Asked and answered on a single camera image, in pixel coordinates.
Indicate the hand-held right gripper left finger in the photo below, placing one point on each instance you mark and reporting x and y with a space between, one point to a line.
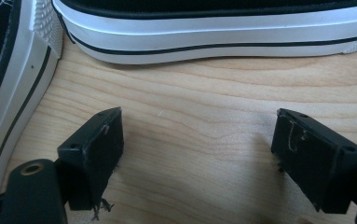
92 161

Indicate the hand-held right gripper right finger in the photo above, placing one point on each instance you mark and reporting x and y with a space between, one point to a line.
319 168

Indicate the black and white canvas sneaker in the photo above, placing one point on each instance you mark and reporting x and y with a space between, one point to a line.
198 34
14 77

